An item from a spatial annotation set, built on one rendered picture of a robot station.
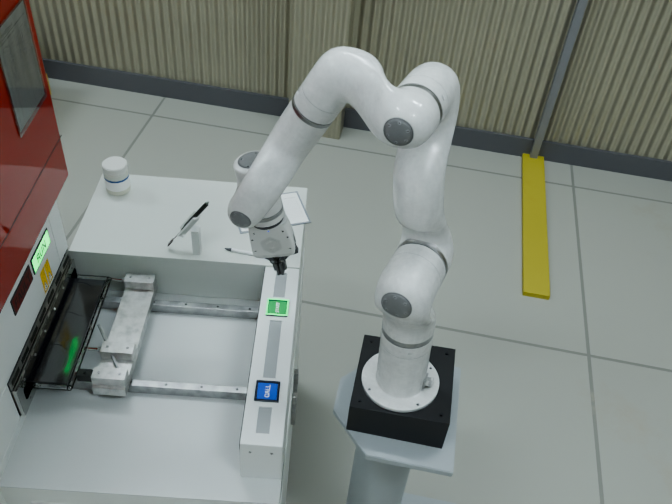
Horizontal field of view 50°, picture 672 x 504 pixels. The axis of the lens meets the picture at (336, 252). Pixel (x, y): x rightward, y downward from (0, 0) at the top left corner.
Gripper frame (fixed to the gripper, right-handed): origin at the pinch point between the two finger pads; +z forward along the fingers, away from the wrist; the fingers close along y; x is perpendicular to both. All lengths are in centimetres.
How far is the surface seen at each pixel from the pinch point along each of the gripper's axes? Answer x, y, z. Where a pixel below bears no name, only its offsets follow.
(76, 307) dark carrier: 1, -56, 10
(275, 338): -9.7, -3.3, 15.6
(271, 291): 5.8, -5.6, 14.7
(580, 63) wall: 215, 123, 78
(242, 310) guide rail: 8.2, -15.8, 23.7
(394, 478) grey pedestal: -25, 22, 59
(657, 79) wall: 209, 161, 89
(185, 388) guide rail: -18.8, -26.3, 21.5
